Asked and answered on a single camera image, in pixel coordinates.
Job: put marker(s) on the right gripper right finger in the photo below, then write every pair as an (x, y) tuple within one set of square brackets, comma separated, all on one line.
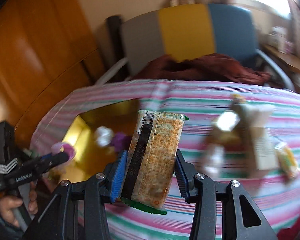
[(184, 173)]

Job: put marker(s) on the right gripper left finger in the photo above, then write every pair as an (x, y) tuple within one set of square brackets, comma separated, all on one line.
[(115, 174)]

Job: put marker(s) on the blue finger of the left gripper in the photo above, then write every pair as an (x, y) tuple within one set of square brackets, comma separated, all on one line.
[(46, 157)]

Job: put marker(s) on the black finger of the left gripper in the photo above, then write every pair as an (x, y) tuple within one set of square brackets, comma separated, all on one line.
[(39, 168)]

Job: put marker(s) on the purple snack packet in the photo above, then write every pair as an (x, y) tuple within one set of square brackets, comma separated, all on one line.
[(121, 142)]

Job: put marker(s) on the orange patterned snack packet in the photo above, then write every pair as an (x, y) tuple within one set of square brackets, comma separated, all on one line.
[(151, 160)]

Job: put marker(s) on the white plastic wrap ball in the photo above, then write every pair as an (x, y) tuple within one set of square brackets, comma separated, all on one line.
[(213, 160)]

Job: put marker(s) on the beige printed carton box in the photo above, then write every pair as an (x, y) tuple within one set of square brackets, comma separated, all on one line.
[(263, 157)]

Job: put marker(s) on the pink small cup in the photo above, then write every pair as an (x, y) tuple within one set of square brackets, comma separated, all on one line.
[(64, 147)]

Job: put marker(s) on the person's left hand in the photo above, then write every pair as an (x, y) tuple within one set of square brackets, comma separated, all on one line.
[(9, 203)]

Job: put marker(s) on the gold metal tin box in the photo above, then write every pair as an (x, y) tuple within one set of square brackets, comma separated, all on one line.
[(91, 158)]

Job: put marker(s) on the striped pink green tablecloth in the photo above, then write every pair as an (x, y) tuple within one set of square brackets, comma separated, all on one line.
[(202, 102)]

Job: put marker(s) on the rolled striped sock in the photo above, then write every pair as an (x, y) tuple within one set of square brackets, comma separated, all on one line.
[(245, 115)]

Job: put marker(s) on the yellow green snack packet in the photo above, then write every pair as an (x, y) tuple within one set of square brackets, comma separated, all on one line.
[(287, 161)]

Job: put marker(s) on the dark red jacket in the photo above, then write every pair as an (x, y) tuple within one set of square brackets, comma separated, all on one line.
[(212, 67)]

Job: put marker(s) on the wooden wardrobe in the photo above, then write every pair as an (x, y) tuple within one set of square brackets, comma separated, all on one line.
[(47, 50)]

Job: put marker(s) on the red cloth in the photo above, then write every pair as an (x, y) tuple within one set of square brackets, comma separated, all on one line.
[(289, 233)]

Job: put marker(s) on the grey yellow blue chair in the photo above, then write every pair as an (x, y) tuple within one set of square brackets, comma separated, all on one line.
[(187, 32)]

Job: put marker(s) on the wooden side desk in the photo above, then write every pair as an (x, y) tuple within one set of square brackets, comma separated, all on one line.
[(291, 61)]

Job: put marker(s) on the white boxes on desk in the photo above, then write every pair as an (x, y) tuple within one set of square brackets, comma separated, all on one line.
[(281, 39)]

